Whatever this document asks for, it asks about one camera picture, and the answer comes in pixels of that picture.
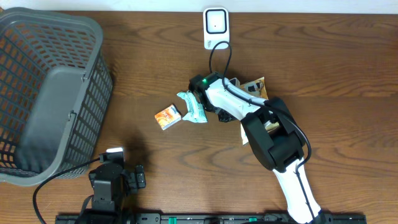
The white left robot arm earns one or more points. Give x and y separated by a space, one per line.
111 184

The yellow snack bag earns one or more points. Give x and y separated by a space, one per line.
256 88

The white barcode scanner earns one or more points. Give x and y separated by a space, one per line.
215 26

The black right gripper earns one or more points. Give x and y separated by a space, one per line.
223 118

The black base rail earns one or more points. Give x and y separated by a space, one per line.
155 218

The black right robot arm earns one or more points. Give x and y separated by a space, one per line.
273 135

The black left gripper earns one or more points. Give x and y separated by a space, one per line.
133 183

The grey plastic basket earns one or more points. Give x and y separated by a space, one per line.
55 91

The orange small box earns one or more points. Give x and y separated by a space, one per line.
168 117

